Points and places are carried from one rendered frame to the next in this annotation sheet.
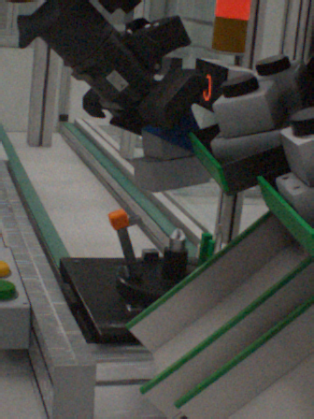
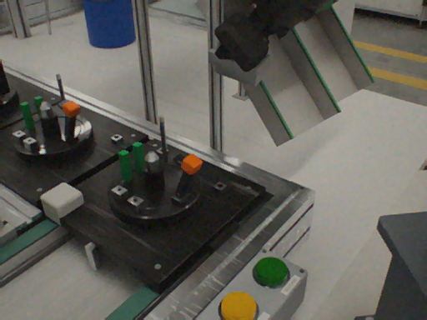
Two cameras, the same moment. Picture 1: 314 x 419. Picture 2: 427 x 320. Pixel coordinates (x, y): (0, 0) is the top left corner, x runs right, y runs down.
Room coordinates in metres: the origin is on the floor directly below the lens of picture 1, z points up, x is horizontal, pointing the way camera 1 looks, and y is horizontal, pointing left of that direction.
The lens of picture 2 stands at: (1.11, 0.48, 1.41)
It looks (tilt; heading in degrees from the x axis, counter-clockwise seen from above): 35 degrees down; 239
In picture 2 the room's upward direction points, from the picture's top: 1 degrees counter-clockwise
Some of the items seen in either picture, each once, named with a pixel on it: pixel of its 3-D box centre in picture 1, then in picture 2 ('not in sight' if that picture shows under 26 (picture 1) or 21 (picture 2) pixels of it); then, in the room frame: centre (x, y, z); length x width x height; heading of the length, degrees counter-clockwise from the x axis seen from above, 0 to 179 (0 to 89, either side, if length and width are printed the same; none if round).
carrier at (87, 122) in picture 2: not in sight; (48, 121); (0.98, -0.27, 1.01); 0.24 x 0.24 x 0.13; 19
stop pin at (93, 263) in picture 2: not in sight; (93, 256); (1.01, 0.02, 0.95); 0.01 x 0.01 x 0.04; 19
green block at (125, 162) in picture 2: (205, 252); (125, 166); (0.92, -0.06, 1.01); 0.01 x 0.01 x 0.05; 19
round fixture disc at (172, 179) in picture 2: (172, 282); (155, 191); (0.90, -0.03, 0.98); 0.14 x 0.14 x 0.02
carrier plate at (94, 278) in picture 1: (170, 296); (156, 201); (0.90, -0.03, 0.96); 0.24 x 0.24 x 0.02; 19
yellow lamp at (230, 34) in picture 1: (230, 34); not in sight; (1.11, -0.07, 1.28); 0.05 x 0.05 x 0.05
